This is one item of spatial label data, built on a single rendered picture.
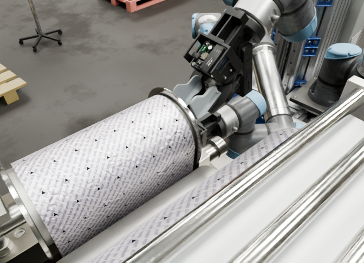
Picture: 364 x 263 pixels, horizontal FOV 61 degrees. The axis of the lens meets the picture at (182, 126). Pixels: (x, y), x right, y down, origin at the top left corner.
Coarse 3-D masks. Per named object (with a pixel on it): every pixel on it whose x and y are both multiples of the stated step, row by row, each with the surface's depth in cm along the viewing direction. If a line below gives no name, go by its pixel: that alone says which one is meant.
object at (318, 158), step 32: (352, 96) 26; (320, 128) 23; (352, 128) 26; (288, 160) 21; (320, 160) 23; (352, 160) 20; (224, 192) 19; (256, 192) 21; (288, 192) 21; (320, 192) 18; (352, 192) 21; (192, 224) 17; (224, 224) 19; (256, 224) 19; (288, 224) 17; (320, 224) 19; (352, 224) 19; (128, 256) 16; (160, 256) 16; (192, 256) 18; (224, 256) 18; (256, 256) 16; (288, 256) 18; (320, 256) 18; (352, 256) 16
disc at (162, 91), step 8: (160, 88) 50; (152, 96) 54; (168, 96) 49; (176, 96) 48; (176, 104) 49; (184, 104) 47; (184, 112) 48; (192, 120) 47; (192, 128) 48; (200, 136) 48; (200, 144) 48; (200, 152) 49
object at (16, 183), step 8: (8, 176) 39; (16, 176) 38; (16, 184) 37; (16, 192) 37; (24, 192) 37; (24, 200) 37; (32, 208) 37; (32, 216) 37; (40, 216) 37; (40, 224) 37; (40, 232) 37; (48, 232) 38; (48, 240) 39
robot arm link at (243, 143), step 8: (256, 128) 83; (264, 128) 83; (232, 136) 81; (240, 136) 80; (248, 136) 81; (256, 136) 82; (264, 136) 82; (232, 144) 83; (240, 144) 82; (248, 144) 83; (232, 152) 85; (240, 152) 84
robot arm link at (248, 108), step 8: (240, 96) 78; (248, 96) 77; (256, 96) 78; (232, 104) 75; (240, 104) 75; (248, 104) 76; (256, 104) 76; (264, 104) 78; (240, 112) 74; (248, 112) 75; (256, 112) 77; (240, 120) 74; (248, 120) 76; (240, 128) 76; (248, 128) 79
